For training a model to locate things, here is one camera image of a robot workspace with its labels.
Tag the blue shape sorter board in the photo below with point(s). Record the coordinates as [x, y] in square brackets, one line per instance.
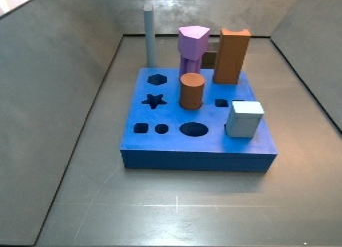
[167, 137]

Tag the light blue square block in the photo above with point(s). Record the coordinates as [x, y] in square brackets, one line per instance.
[244, 116]

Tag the brown cylinder peg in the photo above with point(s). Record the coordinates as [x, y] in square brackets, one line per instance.
[191, 90]

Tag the purple pentagon peg block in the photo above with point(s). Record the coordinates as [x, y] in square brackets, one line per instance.
[192, 44]

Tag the tall brown notched block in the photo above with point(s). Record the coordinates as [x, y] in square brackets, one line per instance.
[230, 56]

